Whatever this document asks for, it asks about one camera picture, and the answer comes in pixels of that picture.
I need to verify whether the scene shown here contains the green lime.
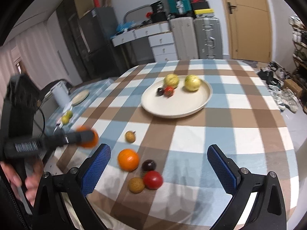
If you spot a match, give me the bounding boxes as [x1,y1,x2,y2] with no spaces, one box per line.
[61,115,70,125]
[66,110,73,118]

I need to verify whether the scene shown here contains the red tomato on plate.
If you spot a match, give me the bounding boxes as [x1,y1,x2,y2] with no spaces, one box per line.
[164,86,174,98]

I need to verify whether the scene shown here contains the red tomato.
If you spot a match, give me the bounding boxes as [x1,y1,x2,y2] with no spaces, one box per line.
[143,171,163,190]
[164,86,174,98]

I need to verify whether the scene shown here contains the silver suitcase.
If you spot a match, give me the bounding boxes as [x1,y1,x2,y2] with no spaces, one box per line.
[194,17,223,59]

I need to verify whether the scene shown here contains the beige suitcase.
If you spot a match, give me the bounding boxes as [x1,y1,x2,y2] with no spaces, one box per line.
[170,17,199,60]

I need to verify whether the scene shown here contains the dark refrigerator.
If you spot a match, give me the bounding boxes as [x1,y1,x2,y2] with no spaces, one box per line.
[56,0,129,81]

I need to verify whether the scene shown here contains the left hand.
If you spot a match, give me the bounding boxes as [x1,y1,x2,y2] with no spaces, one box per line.
[0,159,45,206]

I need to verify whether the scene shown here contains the small cream side plate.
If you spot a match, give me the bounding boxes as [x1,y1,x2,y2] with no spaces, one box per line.
[71,90,89,106]

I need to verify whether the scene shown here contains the cream round plate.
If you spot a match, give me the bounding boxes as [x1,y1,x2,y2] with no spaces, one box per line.
[140,76,213,118]

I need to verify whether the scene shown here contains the orange fruit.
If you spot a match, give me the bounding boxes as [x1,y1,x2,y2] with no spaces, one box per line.
[117,149,139,172]
[75,126,99,149]

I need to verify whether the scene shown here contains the white drawer desk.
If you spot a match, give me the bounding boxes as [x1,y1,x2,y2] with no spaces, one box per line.
[111,21,178,62]

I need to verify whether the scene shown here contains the white kettle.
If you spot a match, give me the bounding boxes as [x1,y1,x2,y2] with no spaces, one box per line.
[50,81,71,108]

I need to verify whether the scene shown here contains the wooden door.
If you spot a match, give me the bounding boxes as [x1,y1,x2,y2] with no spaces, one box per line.
[223,0,272,62]

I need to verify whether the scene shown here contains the wooden shoe rack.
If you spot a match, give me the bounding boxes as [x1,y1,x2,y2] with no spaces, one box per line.
[289,15,306,113]

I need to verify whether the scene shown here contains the dark plum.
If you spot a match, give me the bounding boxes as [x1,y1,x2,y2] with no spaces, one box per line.
[157,88,164,96]
[142,159,157,172]

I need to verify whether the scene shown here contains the yellow guava left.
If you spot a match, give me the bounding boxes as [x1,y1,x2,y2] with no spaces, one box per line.
[163,74,179,89]

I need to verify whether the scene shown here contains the yellow-green guava right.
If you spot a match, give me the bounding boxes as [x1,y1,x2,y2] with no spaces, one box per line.
[184,75,201,92]

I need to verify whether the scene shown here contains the brown longan fruit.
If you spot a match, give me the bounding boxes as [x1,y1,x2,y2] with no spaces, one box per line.
[125,131,136,143]

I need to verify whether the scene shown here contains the dark plum on plate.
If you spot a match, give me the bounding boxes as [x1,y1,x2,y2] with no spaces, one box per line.
[157,88,164,96]

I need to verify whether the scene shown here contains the stacked shoe boxes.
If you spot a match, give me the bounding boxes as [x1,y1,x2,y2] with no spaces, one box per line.
[189,0,214,18]

